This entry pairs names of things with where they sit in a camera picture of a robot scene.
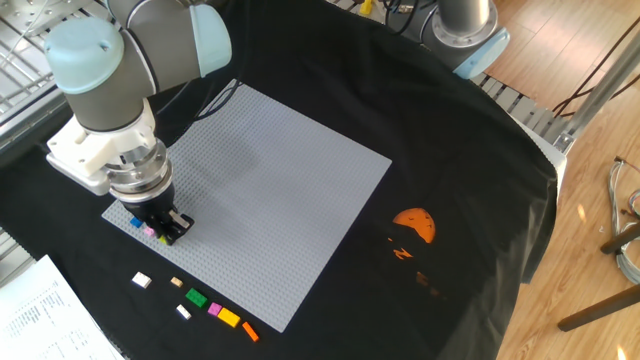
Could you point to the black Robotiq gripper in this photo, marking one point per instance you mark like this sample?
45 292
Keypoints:
149 206

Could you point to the lime green Lego brick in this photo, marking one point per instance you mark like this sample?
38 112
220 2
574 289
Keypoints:
162 240

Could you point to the light pink Lego brick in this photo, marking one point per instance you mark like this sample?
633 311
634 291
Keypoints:
148 231

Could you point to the blue long Lego brick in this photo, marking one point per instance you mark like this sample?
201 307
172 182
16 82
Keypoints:
135 222

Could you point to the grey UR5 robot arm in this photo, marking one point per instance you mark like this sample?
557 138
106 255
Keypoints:
110 100

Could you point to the tan small Lego brick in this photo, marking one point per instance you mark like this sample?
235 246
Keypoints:
176 281

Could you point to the wide white Lego brick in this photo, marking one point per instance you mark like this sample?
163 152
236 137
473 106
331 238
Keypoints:
141 280

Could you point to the dark green Lego brick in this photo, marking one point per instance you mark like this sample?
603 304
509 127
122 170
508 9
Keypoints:
196 297

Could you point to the narrow white Lego brick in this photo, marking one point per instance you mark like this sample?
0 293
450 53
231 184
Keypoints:
183 312

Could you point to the magenta small Lego brick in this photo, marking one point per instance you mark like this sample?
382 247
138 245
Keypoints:
215 309

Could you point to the grey Lego baseplate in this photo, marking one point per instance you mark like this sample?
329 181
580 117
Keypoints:
270 210

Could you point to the yellow Lego brick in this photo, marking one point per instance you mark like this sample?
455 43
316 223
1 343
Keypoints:
229 317

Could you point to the orange narrow Lego brick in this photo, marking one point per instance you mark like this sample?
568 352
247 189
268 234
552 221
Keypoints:
250 331

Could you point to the white printed paper sheets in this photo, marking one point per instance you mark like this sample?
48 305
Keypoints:
45 315

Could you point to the black cloth with orange print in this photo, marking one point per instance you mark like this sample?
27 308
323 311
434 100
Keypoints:
360 90

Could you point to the yellow plastic part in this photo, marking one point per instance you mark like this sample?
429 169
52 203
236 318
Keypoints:
366 6

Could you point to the dark wooden chair leg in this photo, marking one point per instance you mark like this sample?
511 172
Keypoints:
600 310
620 239

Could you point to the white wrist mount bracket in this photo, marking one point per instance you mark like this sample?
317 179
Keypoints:
92 152

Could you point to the aluminium frame post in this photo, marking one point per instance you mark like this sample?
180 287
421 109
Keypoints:
600 92

